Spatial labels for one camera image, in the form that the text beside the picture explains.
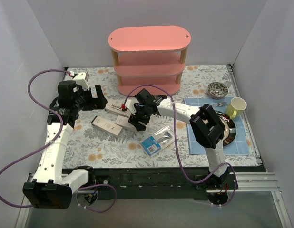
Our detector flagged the white Harry's razor box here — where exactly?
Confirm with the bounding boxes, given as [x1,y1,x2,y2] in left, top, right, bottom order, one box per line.
[105,100,131,118]

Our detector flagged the slim white H razor box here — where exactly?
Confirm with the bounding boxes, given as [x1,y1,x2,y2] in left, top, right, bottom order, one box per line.
[91,116,123,137]

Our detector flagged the Gillette razor blister pack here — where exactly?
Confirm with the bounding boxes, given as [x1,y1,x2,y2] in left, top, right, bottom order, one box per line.
[141,126,175,157]

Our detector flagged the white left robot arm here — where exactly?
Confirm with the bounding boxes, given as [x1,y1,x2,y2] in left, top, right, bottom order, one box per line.
[22,80,107,209]

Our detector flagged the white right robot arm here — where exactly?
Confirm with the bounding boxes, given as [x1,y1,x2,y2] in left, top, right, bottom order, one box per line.
[122,89,231,189]

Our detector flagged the pink three-tier wooden shelf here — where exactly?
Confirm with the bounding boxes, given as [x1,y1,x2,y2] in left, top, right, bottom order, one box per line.
[108,25,191,96]

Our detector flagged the floral patterned tablecloth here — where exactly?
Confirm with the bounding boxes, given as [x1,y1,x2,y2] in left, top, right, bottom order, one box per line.
[41,64,259,169]

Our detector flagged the floral patterned ceramic bowl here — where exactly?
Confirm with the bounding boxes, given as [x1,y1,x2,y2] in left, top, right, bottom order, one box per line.
[207,82,228,99]

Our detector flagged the dark rimmed cream plate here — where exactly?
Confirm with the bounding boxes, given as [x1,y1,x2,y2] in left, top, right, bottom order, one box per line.
[216,111,237,147]

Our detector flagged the yellow ceramic mug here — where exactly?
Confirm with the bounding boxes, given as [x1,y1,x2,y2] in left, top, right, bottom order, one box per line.
[226,97,247,119]

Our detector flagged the blue checkered cloth napkin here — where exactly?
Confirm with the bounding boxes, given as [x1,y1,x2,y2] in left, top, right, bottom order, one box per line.
[184,97,249,155]

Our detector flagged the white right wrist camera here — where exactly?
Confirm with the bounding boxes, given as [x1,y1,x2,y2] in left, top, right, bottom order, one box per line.
[122,99,136,118]

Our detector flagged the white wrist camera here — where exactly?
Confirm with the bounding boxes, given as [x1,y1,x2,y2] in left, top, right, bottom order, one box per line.
[69,71,90,91]
[122,99,136,118]

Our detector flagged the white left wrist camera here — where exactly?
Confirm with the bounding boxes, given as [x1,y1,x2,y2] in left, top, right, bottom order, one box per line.
[69,71,90,91]

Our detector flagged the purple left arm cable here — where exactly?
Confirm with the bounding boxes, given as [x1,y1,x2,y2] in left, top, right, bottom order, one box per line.
[0,69,117,213]

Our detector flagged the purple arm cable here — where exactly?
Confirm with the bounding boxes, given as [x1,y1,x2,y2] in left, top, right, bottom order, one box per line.
[0,69,117,213]
[124,85,237,206]

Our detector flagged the metal fork dark handle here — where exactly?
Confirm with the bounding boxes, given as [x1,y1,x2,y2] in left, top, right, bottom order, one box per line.
[212,102,227,107]

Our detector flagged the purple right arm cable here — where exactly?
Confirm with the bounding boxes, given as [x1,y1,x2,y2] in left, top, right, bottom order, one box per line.
[124,85,237,206]

